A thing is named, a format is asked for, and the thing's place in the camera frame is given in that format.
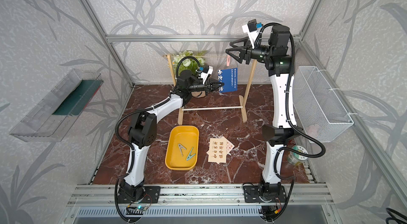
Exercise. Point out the blue postcard white characters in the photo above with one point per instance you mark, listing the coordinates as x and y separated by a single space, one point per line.
229 78

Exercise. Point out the pink clothespin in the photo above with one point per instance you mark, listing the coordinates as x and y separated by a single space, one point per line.
228 61

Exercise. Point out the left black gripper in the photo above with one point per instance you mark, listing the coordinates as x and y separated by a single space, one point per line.
214 86

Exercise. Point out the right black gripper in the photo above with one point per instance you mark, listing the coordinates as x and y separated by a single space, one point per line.
241 50

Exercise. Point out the cream postcard red stamps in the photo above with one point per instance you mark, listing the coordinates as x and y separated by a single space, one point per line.
229 147

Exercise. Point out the teal clothespin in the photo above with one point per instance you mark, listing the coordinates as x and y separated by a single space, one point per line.
190 155

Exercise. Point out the cream postcard red characters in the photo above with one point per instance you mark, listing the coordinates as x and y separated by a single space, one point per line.
217 150

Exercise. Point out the wooden hanging rack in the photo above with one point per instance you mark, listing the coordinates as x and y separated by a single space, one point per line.
241 106

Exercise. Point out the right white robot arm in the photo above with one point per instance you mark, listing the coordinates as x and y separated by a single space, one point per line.
273 45

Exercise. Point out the clear plastic wall shelf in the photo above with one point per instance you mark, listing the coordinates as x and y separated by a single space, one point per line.
52 118

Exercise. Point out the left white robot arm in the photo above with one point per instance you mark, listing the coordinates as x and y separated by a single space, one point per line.
138 129

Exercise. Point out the yellow plastic tray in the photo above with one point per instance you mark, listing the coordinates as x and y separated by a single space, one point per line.
188 136

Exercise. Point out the potted green plant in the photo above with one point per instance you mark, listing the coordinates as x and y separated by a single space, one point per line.
185 67

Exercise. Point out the green circuit board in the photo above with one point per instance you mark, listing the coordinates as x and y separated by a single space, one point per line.
136 209

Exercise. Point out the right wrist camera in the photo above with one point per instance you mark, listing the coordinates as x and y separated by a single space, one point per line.
254 31

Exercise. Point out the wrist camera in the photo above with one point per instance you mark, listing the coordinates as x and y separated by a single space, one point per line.
254 31
204 72

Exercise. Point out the white wire mesh basket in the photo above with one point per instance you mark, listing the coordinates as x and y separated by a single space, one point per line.
320 111

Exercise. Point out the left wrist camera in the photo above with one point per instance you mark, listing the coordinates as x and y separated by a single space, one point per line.
204 72

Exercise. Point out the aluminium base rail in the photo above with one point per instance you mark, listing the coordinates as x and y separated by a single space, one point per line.
199 195

